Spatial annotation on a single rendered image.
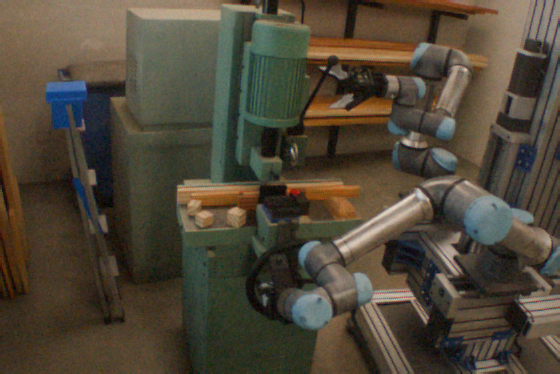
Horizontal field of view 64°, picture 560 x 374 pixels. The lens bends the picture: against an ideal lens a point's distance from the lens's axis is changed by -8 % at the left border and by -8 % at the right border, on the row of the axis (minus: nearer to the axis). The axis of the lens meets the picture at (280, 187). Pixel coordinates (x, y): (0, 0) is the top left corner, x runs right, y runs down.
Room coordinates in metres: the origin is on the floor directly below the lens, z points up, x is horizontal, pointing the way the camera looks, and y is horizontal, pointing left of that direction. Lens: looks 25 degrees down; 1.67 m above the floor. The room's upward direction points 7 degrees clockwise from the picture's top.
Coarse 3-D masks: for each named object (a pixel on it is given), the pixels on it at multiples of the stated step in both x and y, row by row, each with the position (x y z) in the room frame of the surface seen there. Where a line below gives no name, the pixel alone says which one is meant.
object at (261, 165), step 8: (256, 152) 1.52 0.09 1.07; (256, 160) 1.50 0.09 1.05; (264, 160) 1.46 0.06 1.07; (272, 160) 1.47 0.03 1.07; (280, 160) 1.47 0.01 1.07; (256, 168) 1.49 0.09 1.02; (264, 168) 1.44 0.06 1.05; (272, 168) 1.45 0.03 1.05; (280, 168) 1.46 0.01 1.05; (264, 176) 1.45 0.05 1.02; (272, 176) 1.45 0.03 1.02; (280, 176) 1.47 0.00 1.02
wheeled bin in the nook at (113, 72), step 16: (80, 64) 3.06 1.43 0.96; (96, 64) 3.07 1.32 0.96; (112, 64) 3.10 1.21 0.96; (64, 80) 2.73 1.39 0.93; (80, 80) 2.72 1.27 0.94; (96, 80) 2.76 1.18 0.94; (112, 80) 2.80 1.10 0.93; (96, 96) 2.78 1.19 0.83; (112, 96) 2.83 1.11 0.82; (96, 112) 2.79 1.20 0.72; (96, 128) 2.79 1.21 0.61; (96, 144) 2.80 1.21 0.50; (96, 160) 2.80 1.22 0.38; (96, 176) 2.81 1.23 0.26; (112, 176) 2.87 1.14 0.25; (96, 192) 2.77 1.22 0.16; (112, 192) 2.87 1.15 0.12
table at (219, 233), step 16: (208, 208) 1.40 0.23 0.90; (224, 208) 1.41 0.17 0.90; (320, 208) 1.50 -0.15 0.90; (192, 224) 1.29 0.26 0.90; (224, 224) 1.31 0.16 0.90; (256, 224) 1.34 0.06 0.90; (320, 224) 1.40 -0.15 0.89; (336, 224) 1.42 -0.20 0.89; (352, 224) 1.44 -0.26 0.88; (192, 240) 1.25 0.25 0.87; (208, 240) 1.27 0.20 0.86; (224, 240) 1.28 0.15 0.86; (240, 240) 1.30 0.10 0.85; (256, 240) 1.29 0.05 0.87; (288, 256) 1.26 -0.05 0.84
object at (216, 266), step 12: (192, 180) 1.81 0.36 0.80; (204, 180) 1.82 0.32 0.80; (204, 252) 1.33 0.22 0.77; (204, 264) 1.31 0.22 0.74; (216, 264) 1.28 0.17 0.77; (228, 264) 1.29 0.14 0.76; (240, 264) 1.31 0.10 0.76; (252, 264) 1.32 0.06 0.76; (300, 264) 1.38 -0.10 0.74; (216, 276) 1.28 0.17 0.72; (228, 276) 1.29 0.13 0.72
